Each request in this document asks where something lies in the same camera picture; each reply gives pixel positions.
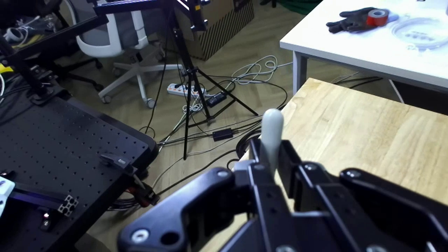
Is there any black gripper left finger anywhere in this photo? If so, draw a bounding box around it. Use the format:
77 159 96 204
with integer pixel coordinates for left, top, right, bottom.
116 137 291 252

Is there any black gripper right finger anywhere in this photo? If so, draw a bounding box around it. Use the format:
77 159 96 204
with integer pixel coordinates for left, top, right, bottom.
278 138 448 252

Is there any white spoon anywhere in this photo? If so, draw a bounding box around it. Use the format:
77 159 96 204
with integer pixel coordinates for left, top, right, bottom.
259 108 285 175

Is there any black clamp with red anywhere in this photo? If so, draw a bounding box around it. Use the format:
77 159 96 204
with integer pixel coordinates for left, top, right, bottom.
99 151 159 208

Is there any black power adapter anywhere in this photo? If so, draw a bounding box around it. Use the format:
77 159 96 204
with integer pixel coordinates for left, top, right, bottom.
211 127 235 143

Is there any white power strip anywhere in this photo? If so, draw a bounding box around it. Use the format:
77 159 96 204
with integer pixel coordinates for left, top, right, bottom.
165 81 228 108

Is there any black perforated breadboard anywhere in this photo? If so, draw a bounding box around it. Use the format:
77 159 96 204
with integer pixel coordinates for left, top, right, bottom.
0 95 159 252

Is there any white side table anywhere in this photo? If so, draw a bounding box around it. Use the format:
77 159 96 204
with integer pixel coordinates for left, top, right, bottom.
278 0 448 96

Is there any patterned cardboard box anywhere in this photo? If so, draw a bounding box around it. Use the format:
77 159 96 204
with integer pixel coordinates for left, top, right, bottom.
179 0 256 61

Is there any red tape roll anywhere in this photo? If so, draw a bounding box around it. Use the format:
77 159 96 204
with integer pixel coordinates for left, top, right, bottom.
364 7 390 28

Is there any white office chair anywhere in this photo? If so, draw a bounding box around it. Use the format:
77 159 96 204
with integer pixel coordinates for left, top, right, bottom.
60 0 183 109

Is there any black camera tripod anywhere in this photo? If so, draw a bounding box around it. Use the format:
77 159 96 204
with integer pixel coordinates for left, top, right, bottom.
92 0 260 161

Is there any small aluminium corner bracket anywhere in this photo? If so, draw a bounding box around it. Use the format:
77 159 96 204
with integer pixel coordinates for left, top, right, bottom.
57 193 81 217

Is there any white coiled cable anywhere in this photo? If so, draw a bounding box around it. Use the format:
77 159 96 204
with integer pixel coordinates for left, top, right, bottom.
229 54 281 88

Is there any black frame stand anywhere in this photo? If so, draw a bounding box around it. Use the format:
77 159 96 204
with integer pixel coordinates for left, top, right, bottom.
0 12 109 106

